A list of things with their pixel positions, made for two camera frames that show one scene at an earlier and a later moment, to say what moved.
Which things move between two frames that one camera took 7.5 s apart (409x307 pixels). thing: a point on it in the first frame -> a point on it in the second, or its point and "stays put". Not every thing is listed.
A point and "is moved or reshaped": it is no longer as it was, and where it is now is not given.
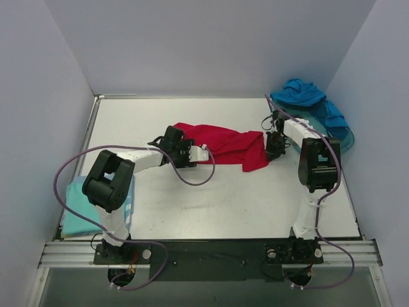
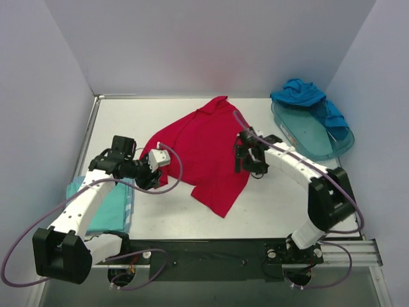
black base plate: [212, 260] stays put
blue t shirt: [299, 93] stays put
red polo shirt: [245, 149] is moved or reshaped
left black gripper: [184, 151] -> [148, 178]
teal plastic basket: [316, 119] stays put
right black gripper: [275, 147] -> [248, 155]
